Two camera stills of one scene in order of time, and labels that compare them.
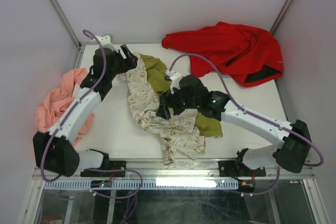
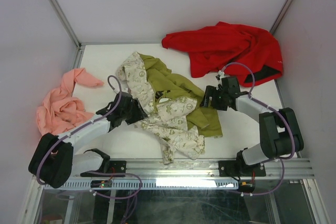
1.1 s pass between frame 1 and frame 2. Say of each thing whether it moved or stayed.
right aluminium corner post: stayed
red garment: stayed
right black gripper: moved
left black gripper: moved
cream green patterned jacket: stayed
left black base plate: stayed
